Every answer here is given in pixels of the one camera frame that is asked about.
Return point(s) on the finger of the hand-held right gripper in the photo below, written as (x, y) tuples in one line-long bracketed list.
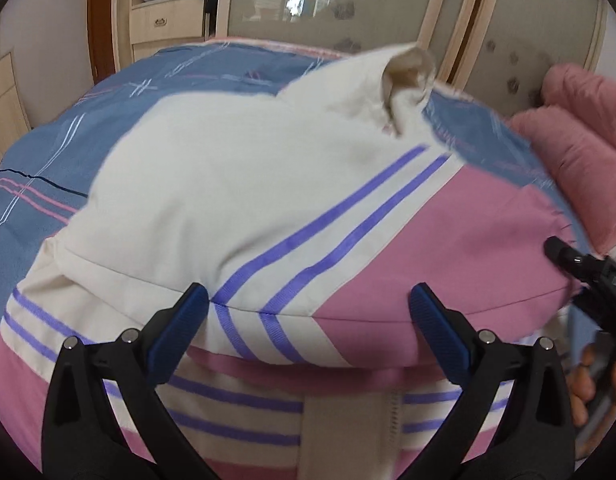
[(563, 256)]

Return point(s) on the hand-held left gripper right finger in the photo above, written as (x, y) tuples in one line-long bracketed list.
[(440, 332)]

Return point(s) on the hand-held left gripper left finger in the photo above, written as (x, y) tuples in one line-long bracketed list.
[(180, 331)]

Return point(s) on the pink and white hooded jacket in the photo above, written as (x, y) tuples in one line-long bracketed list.
[(237, 200)]

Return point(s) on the person's right hand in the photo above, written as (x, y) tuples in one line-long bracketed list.
[(585, 385)]

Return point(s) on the pink folded quilt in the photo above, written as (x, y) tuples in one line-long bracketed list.
[(583, 160)]

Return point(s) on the blue striped bedsheet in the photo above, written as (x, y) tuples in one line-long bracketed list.
[(112, 105)]

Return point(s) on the light wooden cabinet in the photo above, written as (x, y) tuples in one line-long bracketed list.
[(5, 110)]

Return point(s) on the wardrobe drawer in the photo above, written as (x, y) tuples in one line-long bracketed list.
[(170, 47), (165, 19)]

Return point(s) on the brown wooden door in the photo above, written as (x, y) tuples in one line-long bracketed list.
[(102, 20)]

